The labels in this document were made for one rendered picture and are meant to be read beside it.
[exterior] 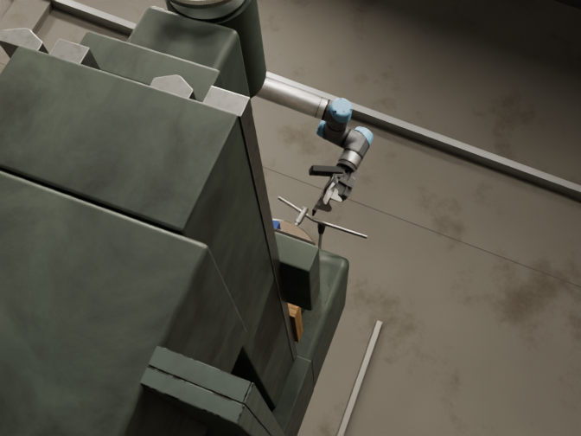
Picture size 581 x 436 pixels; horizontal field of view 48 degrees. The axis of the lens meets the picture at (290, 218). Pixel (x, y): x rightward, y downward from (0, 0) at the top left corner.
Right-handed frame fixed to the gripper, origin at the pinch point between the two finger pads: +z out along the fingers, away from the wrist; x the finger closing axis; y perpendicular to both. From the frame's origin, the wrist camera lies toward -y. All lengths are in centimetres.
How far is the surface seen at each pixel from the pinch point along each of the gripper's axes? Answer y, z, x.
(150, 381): -24, 79, -140
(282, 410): 21, 63, 3
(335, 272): 16.6, 14.5, 4.7
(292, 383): 20, 54, 3
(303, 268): -7, 44, -84
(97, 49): -52, 45, -126
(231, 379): -17, 75, -143
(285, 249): -12, 42, -82
